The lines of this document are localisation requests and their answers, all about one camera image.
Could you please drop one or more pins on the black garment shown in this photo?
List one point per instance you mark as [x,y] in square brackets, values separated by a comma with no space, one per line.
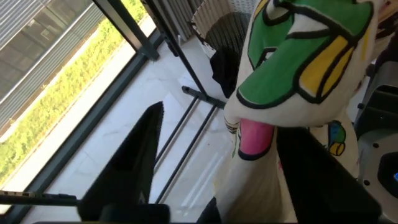
[225,71]

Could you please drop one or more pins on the black clothes rack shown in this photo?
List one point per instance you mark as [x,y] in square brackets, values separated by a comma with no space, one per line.
[180,53]

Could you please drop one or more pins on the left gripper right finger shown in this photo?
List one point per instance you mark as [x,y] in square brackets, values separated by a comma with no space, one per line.
[320,186]

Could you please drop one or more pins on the beige curtain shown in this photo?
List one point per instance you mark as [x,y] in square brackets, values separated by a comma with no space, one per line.
[177,15]

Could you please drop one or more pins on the cream printed garment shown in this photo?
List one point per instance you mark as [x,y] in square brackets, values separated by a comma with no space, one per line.
[280,77]

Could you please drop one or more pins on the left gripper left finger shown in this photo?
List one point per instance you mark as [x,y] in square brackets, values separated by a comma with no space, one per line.
[127,174]

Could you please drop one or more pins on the white laundry basket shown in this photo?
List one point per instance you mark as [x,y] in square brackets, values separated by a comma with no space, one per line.
[224,28]

